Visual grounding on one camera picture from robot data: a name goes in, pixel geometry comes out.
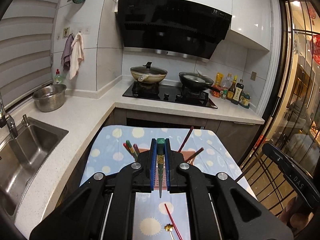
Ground white hanging towel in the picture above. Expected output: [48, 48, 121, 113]
[69, 32, 84, 80]

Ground pink perforated utensil holder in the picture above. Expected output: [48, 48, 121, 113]
[135, 147, 203, 163]

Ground stainless steel sink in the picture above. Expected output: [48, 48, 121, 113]
[0, 116, 69, 218]

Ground black frying pan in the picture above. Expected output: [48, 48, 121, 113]
[178, 70, 223, 92]

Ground red chopstick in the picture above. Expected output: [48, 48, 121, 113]
[122, 142, 137, 159]
[164, 203, 184, 240]

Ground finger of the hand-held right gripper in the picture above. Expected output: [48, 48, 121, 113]
[262, 143, 304, 180]

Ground black range hood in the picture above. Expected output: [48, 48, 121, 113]
[117, 0, 232, 63]

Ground blue dotted tablecloth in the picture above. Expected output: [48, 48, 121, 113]
[79, 124, 258, 240]

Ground gold flower spoon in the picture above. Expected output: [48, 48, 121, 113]
[164, 224, 177, 240]

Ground white window blinds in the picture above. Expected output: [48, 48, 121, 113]
[0, 0, 58, 110]

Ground glass sliding door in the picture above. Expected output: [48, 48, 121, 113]
[260, 0, 320, 230]

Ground beige wok with lid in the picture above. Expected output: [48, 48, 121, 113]
[130, 62, 168, 84]

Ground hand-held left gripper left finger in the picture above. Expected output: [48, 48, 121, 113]
[29, 138, 157, 240]

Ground person's right hand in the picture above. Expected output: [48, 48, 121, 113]
[280, 196, 314, 233]

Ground clear plastic bottle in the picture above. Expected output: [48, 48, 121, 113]
[222, 74, 233, 90]

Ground brown sauce bottle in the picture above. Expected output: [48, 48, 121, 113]
[226, 75, 238, 100]

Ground dark sauce bottle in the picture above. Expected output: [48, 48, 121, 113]
[231, 79, 244, 105]

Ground green chopstick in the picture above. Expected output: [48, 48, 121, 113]
[126, 140, 138, 159]
[156, 137, 165, 198]

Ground purple hanging towel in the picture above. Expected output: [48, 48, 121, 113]
[61, 34, 75, 72]

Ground steel mixing bowl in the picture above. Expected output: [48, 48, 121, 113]
[32, 84, 67, 112]

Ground green dish soap bottle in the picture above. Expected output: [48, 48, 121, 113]
[54, 69, 65, 85]

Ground red paper door decoration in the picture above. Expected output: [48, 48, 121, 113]
[309, 34, 320, 67]

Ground chrome faucet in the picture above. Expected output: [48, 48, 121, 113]
[0, 92, 18, 139]

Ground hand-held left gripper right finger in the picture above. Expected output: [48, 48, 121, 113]
[164, 138, 294, 240]

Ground black gas stove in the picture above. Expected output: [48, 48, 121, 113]
[122, 82, 218, 109]

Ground small dark jars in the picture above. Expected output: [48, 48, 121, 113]
[240, 92, 251, 109]

